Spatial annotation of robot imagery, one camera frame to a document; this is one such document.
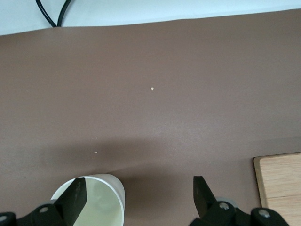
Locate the white plastic cup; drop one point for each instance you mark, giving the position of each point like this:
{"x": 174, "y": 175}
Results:
{"x": 103, "y": 202}

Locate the brown table mat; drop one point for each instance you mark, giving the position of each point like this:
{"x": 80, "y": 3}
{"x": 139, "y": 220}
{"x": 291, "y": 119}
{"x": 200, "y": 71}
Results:
{"x": 150, "y": 117}

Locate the wooden cutting board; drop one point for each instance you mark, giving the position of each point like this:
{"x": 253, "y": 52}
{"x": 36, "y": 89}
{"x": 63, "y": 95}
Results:
{"x": 282, "y": 179}

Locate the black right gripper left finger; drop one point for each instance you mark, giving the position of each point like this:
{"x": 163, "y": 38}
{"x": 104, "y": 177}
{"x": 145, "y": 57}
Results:
{"x": 70, "y": 202}

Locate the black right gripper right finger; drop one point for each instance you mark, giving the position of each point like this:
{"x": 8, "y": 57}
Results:
{"x": 204, "y": 202}

